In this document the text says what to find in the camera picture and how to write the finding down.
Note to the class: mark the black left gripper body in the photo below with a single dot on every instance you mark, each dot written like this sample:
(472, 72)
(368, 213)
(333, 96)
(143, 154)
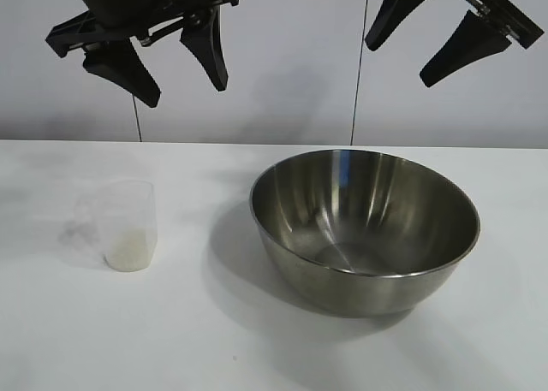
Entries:
(124, 1)

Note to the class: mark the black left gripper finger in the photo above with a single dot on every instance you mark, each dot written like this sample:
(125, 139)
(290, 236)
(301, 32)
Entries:
(124, 68)
(210, 49)

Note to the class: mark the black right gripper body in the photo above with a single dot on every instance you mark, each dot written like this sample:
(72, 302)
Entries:
(496, 1)

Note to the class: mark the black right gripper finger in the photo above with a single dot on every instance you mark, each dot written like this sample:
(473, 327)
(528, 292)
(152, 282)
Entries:
(471, 49)
(398, 10)

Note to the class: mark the clear plastic measuring cup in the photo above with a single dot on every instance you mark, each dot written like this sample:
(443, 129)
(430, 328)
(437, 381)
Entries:
(128, 207)

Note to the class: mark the white uncooked rice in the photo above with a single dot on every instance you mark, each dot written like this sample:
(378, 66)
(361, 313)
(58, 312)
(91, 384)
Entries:
(130, 252)

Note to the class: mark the stainless steel mixing bowl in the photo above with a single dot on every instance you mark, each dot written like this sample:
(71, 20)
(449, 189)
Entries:
(364, 220)

